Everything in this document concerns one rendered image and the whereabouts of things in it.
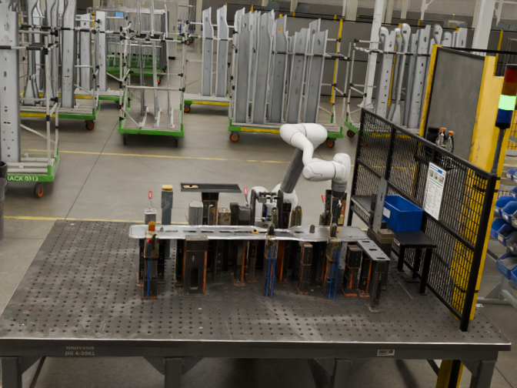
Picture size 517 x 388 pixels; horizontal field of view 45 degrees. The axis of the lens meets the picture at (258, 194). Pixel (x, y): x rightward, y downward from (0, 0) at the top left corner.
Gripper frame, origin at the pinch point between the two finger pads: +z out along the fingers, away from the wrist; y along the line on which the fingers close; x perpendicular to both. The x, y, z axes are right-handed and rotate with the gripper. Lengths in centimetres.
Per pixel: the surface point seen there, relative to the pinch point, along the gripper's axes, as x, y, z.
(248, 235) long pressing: -52, 7, 6
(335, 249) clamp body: -6.1, 24.6, 7.0
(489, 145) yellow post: 58, 52, -61
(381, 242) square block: 23.2, 16.9, 5.4
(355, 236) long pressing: 11.0, 6.8, 6.1
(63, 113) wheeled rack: -231, -721, 76
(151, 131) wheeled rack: -93, -618, 78
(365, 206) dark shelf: 34, -40, 3
